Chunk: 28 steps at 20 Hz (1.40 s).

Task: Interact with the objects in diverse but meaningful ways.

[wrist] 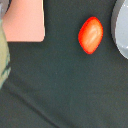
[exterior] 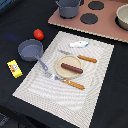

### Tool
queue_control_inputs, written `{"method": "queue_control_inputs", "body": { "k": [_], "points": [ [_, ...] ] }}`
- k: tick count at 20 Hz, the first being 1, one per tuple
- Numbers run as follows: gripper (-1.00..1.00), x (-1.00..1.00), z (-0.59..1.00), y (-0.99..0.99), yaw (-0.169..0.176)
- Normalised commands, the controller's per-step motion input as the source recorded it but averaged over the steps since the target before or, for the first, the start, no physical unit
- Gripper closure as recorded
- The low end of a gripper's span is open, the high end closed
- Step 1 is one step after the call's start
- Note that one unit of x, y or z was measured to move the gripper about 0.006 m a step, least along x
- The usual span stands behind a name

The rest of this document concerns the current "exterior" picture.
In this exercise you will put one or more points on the brown toy sausage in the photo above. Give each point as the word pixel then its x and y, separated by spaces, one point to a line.
pixel 72 68

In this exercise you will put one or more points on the grey toy frying pan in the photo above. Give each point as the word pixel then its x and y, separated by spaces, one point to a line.
pixel 32 50

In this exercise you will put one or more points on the red toy tomato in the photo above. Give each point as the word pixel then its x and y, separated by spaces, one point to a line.
pixel 38 34

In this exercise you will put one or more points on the round wooden plate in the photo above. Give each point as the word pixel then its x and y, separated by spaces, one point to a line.
pixel 70 60

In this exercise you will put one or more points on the white woven placemat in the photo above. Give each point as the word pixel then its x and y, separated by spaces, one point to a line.
pixel 64 101

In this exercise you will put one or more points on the yellow toy box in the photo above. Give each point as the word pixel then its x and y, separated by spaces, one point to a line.
pixel 14 68

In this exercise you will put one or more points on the grey toy pot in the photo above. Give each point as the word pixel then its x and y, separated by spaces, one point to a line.
pixel 68 8

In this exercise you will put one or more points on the beige bowl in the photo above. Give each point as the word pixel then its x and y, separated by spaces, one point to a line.
pixel 122 15

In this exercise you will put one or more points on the orange handled fork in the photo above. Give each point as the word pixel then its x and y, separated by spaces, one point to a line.
pixel 71 83

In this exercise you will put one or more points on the orange handled knife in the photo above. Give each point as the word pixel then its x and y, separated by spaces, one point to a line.
pixel 80 56

